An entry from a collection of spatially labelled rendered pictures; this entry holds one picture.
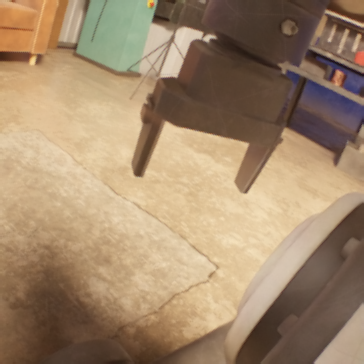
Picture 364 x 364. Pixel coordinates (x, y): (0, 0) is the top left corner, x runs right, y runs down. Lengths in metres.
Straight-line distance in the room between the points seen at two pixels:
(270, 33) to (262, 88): 0.05
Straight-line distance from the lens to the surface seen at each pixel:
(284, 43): 0.26
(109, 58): 3.28
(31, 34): 2.84
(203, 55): 0.27
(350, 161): 2.93
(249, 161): 0.35
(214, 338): 0.64
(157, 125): 0.28
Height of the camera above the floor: 0.62
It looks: 25 degrees down
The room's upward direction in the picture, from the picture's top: 20 degrees clockwise
